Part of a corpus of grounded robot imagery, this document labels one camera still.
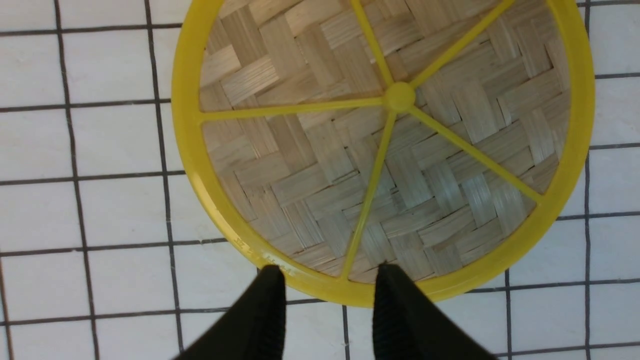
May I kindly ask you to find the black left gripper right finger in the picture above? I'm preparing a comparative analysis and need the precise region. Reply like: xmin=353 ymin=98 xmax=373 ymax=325
xmin=372 ymin=263 xmax=496 ymax=360

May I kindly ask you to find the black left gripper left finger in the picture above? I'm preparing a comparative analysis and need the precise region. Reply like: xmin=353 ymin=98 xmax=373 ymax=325
xmin=176 ymin=265 xmax=287 ymax=360

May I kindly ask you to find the yellow rimmed bamboo steamer lid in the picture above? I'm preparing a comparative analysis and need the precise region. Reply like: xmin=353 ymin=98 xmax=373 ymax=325
xmin=171 ymin=0 xmax=595 ymax=308

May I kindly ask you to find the white black grid tablecloth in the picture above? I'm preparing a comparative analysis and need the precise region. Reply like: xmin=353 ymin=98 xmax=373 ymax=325
xmin=0 ymin=0 xmax=640 ymax=360

